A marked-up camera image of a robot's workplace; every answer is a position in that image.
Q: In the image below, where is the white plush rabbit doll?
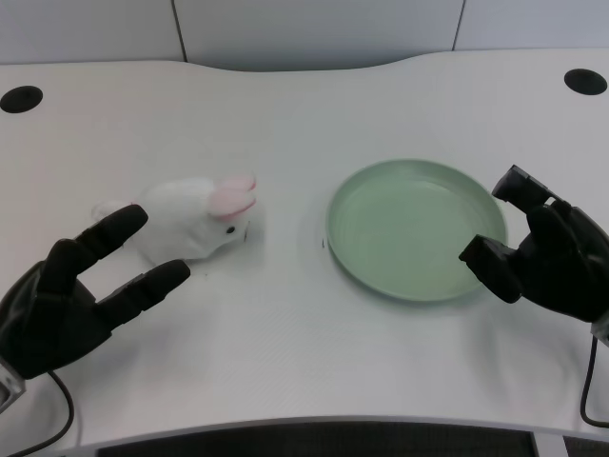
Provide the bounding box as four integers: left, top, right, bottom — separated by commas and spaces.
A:
91, 173, 258, 262

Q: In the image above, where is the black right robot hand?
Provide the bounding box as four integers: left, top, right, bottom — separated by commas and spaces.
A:
459, 164, 609, 327

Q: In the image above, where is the light green round plate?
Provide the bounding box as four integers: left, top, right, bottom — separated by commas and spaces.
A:
325, 158, 509, 303

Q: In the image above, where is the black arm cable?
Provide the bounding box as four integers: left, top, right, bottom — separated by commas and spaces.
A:
47, 369, 76, 450
580, 335, 609, 427

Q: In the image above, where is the black round desk grommet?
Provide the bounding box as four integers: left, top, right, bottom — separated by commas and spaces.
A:
0, 85, 45, 114
563, 68, 609, 96

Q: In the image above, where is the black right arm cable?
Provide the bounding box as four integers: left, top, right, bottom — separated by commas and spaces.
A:
580, 335, 609, 427

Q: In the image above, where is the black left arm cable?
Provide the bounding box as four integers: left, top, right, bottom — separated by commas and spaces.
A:
47, 369, 76, 450

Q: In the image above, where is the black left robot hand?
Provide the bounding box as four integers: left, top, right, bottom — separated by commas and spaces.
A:
0, 204, 192, 381

